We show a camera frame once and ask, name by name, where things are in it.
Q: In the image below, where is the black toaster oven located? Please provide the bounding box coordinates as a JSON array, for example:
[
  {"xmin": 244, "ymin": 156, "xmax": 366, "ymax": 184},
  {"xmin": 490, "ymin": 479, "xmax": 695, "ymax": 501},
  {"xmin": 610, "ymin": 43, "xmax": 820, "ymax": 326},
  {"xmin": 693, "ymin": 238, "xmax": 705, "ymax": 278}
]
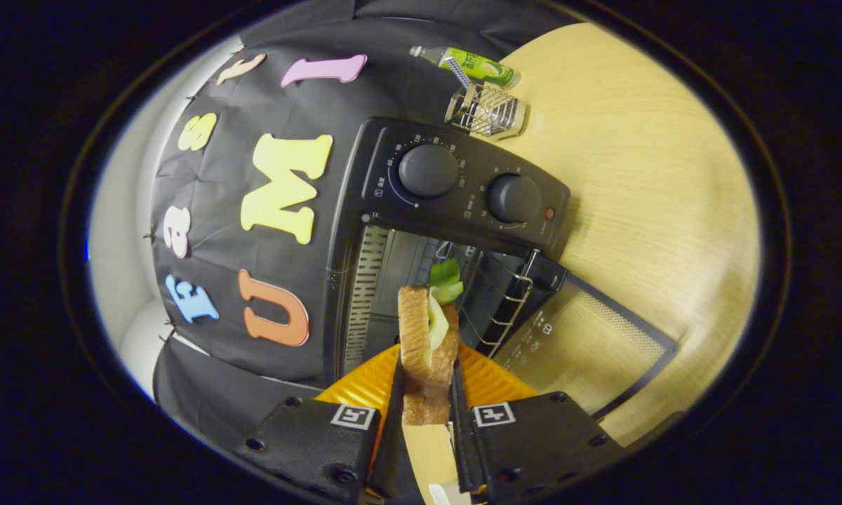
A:
[{"xmin": 323, "ymin": 117, "xmax": 680, "ymax": 422}]

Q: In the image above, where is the green label drink bottle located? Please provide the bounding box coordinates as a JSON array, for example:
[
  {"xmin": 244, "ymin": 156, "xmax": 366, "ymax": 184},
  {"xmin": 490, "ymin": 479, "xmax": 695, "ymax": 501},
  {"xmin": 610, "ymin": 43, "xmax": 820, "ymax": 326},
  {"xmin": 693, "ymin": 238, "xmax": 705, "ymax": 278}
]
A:
[{"xmin": 410, "ymin": 46, "xmax": 515, "ymax": 88}]

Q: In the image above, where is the toast lettuce sandwich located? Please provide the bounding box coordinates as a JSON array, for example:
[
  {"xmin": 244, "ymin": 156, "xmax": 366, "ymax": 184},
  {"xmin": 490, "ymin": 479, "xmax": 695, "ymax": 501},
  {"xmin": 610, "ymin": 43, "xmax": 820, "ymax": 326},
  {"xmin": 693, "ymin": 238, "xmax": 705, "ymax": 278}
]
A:
[{"xmin": 397, "ymin": 258, "xmax": 465, "ymax": 426}]

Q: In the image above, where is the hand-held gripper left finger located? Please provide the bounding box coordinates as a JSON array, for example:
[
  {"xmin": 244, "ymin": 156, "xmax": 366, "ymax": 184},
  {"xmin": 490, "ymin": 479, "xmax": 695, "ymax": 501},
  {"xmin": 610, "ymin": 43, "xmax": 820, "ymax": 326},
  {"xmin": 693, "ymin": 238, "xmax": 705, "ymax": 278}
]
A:
[{"xmin": 235, "ymin": 344, "xmax": 406, "ymax": 503}]

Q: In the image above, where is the wire mesh basket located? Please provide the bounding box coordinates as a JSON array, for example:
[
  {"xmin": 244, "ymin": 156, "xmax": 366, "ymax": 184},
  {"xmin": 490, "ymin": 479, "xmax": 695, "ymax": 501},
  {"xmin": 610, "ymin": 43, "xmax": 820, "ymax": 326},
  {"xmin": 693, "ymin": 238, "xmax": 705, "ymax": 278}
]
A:
[{"xmin": 445, "ymin": 81, "xmax": 527, "ymax": 139}]

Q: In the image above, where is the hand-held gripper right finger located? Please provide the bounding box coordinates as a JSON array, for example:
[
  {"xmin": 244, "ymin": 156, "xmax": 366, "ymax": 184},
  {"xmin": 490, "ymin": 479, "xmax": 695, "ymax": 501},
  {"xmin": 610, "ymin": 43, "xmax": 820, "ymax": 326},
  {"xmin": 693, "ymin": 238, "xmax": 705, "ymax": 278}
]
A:
[{"xmin": 450, "ymin": 342, "xmax": 625, "ymax": 504}]

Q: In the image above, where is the striped straw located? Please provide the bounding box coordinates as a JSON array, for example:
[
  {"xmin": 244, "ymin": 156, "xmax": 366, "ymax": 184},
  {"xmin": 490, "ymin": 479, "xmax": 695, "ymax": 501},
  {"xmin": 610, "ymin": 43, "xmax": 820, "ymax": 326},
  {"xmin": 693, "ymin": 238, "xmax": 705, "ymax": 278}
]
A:
[{"xmin": 443, "ymin": 58, "xmax": 473, "ymax": 89}]

